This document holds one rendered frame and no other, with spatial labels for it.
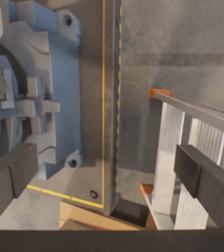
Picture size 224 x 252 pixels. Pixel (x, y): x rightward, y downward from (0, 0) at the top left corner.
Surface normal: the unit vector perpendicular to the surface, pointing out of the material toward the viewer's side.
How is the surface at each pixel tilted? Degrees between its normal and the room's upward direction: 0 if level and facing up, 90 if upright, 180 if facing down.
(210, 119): 66
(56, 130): 90
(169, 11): 0
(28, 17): 0
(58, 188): 0
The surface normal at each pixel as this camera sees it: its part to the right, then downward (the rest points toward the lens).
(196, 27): -0.35, 0.23
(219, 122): -1.00, -0.02
